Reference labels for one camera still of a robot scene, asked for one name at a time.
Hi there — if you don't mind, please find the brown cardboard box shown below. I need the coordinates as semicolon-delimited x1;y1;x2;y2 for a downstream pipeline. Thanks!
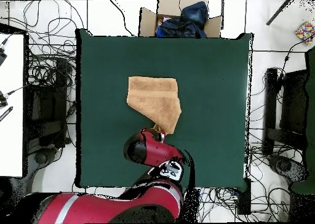
138;0;223;39

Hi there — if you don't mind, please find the flat black strip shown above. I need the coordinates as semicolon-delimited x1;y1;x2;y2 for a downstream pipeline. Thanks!
0;106;14;122

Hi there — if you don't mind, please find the dark green table cloth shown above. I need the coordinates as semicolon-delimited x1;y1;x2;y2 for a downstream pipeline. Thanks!
74;28;254;189

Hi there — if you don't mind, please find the black cable tangle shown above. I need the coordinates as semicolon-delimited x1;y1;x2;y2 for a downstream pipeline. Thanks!
0;0;86;87
196;125;296;222

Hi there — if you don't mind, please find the multicoloured patterned box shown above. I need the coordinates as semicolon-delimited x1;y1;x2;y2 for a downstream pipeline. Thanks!
294;20;315;46

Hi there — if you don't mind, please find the dark blue clothing pile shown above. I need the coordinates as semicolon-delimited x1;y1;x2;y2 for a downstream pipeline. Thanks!
155;1;209;39

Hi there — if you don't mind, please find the black cable with connector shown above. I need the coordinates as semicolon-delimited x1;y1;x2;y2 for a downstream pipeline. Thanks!
276;34;315;89

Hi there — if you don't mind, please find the white side table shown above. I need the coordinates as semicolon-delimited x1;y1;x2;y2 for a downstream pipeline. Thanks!
0;33;25;178

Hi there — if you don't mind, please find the tan terry towel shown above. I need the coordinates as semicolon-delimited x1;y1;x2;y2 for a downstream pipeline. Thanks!
126;76;182;135

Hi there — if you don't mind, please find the black metal stand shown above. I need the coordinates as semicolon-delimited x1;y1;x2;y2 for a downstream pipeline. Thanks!
24;57;74;156
262;67;309;157

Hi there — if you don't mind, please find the black metal rod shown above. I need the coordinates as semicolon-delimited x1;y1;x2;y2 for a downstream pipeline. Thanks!
265;0;295;26

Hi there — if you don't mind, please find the single black cable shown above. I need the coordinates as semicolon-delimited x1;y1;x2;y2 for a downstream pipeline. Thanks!
109;0;135;37

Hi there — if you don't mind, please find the grey curved stand base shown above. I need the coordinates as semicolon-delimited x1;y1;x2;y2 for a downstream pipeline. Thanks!
7;146;58;198

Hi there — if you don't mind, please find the black power strip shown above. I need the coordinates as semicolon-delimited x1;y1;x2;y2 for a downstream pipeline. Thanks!
236;177;252;216

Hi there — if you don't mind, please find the black round floor base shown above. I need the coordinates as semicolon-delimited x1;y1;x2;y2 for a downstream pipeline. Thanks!
267;154;308;184

